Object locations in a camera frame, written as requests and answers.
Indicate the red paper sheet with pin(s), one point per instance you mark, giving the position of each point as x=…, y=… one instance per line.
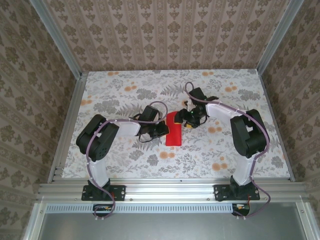
x=173, y=136

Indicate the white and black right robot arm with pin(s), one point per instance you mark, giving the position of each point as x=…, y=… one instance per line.
x=243, y=170

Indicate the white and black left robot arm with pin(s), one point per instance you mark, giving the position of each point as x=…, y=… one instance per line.
x=98, y=172

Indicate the floral table mat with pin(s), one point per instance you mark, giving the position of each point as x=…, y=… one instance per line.
x=175, y=162

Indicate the aluminium cross beam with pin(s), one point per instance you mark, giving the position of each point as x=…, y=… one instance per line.
x=170, y=192

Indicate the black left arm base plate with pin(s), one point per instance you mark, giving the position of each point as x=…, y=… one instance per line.
x=120, y=192

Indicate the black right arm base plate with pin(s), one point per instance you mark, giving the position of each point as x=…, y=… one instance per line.
x=220, y=192

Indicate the aluminium side rail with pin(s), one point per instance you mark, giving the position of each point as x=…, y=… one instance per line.
x=276, y=125
x=67, y=127

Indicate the aluminium corner post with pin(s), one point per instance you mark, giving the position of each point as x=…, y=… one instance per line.
x=57, y=40
x=277, y=35

